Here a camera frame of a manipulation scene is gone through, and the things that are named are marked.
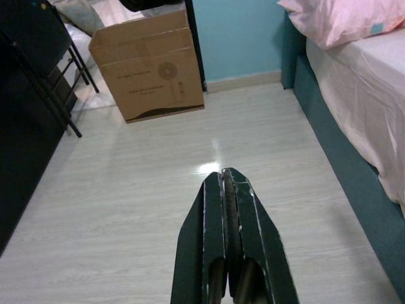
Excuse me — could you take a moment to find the pink floral pillow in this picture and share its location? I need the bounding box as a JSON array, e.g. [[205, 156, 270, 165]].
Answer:
[[277, 0, 405, 51]]

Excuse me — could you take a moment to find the brown cardboard box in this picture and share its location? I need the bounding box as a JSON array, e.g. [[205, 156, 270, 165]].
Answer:
[[88, 9, 206, 124]]

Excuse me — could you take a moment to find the black folding chair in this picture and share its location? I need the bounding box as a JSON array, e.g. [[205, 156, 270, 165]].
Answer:
[[0, 0, 101, 139]]

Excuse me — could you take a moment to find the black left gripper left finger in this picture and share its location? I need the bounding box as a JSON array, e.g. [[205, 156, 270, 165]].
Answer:
[[170, 172, 229, 304]]

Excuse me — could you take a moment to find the teal upholstered headboard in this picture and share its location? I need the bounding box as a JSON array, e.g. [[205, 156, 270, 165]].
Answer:
[[281, 9, 307, 90]]

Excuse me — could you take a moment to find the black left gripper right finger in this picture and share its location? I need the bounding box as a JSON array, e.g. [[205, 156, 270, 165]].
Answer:
[[222, 167, 300, 304]]

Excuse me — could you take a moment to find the beige cloth bag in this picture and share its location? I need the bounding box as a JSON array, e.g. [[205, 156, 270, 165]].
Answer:
[[55, 0, 105, 35]]

